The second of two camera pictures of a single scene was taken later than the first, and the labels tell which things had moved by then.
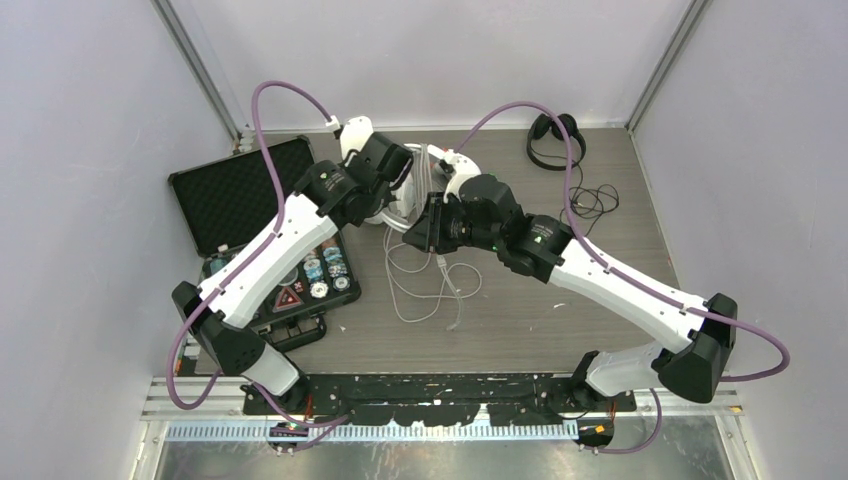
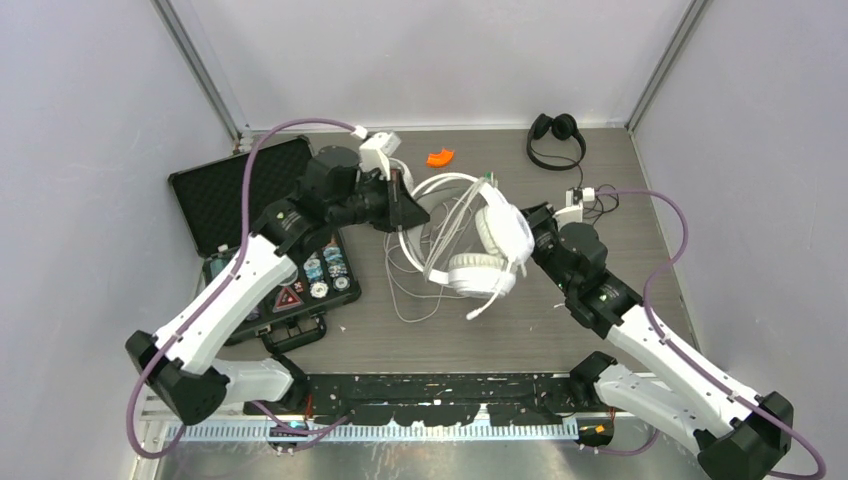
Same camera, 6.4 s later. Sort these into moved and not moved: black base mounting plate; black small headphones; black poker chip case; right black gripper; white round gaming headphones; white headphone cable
Moved: white round gaming headphones; right black gripper; white headphone cable
Not moved: black small headphones; black base mounting plate; black poker chip case
